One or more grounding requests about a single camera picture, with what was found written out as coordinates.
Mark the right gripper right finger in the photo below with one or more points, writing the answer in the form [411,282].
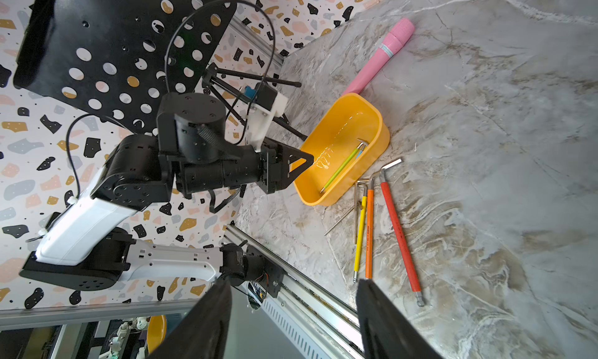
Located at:
[385,332]

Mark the blue hex key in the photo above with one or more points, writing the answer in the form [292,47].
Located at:
[361,149]

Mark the pink cylindrical flashlight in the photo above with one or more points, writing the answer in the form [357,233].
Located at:
[394,41]

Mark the black perforated music stand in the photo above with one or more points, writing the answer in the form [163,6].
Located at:
[116,58]

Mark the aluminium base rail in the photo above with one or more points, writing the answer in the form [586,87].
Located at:
[314,321]

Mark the yellow plastic storage box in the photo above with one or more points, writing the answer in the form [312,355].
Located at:
[350,118]

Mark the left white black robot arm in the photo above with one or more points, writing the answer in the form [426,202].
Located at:
[85,248]

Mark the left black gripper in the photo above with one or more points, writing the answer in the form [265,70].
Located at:
[280,165]

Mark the green hex key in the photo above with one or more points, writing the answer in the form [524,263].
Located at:
[343,166]

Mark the orange hex key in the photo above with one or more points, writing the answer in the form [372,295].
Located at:
[370,228]

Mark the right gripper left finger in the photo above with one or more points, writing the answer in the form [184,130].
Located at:
[203,332]

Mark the red hex key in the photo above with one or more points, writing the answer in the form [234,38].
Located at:
[400,236]

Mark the yellow hex key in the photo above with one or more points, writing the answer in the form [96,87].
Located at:
[361,205]

